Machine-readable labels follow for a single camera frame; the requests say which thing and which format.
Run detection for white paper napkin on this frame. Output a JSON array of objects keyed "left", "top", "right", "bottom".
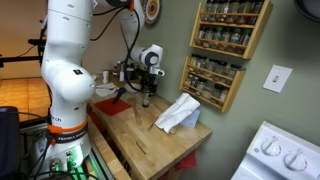
[{"left": 95, "top": 82, "right": 120, "bottom": 98}]

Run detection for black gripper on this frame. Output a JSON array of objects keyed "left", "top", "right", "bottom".
[{"left": 141, "top": 73, "right": 160, "bottom": 98}]

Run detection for dark rimmed wall plate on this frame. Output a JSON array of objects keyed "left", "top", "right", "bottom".
[{"left": 293, "top": 0, "right": 320, "bottom": 24}]

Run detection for pale blue paper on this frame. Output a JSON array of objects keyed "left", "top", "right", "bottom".
[{"left": 179, "top": 108, "right": 202, "bottom": 130}]

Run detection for small glass spice jar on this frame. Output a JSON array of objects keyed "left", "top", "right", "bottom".
[{"left": 142, "top": 93, "right": 151, "bottom": 106}]

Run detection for white light switch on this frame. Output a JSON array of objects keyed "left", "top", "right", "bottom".
[{"left": 262, "top": 64, "right": 294, "bottom": 94}]

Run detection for black spatula with blue head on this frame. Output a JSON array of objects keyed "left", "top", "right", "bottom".
[{"left": 111, "top": 87, "right": 128, "bottom": 105}]

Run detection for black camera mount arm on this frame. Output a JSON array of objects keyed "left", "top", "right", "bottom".
[{"left": 0, "top": 38, "right": 46, "bottom": 68}]

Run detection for red silicone mat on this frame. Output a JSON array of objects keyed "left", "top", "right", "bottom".
[{"left": 93, "top": 97, "right": 133, "bottom": 117}]

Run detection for steel grinder with white base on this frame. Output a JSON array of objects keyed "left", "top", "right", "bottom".
[{"left": 119, "top": 64, "right": 126, "bottom": 83}]

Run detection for white ceramic bowl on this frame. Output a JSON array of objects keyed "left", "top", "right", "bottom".
[{"left": 123, "top": 82, "right": 143, "bottom": 94}]

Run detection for wooden wall spice rack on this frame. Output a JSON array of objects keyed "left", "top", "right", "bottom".
[
  {"left": 178, "top": 54, "right": 247, "bottom": 113},
  {"left": 189, "top": 0, "right": 274, "bottom": 61}
]

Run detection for black base cables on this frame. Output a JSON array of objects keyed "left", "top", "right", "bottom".
[{"left": 16, "top": 113, "right": 101, "bottom": 180}]

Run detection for white electric stove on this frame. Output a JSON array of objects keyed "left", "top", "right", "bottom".
[{"left": 230, "top": 120, "right": 320, "bottom": 180}]

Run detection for black computer case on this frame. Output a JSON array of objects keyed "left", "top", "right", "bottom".
[{"left": 0, "top": 105, "right": 21, "bottom": 180}]

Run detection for white printed spice shaker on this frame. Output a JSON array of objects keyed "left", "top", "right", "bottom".
[{"left": 102, "top": 70, "right": 110, "bottom": 85}]

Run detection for white stove knob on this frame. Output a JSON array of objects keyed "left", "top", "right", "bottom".
[
  {"left": 260, "top": 139, "right": 282, "bottom": 158},
  {"left": 283, "top": 152, "right": 308, "bottom": 173}
]

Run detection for red hanging cloth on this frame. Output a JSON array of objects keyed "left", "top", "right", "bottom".
[{"left": 174, "top": 150, "right": 198, "bottom": 172}]

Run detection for low wooden platform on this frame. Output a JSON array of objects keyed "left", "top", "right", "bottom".
[{"left": 87, "top": 114, "right": 133, "bottom": 180}]

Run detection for white crumpled cloth towel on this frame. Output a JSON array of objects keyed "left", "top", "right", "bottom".
[{"left": 154, "top": 92, "right": 202, "bottom": 134}]

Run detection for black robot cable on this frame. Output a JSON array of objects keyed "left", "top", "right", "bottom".
[{"left": 89, "top": 6, "right": 148, "bottom": 93}]

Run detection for wooden cutting board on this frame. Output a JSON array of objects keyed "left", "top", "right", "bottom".
[{"left": 127, "top": 97, "right": 143, "bottom": 126}]

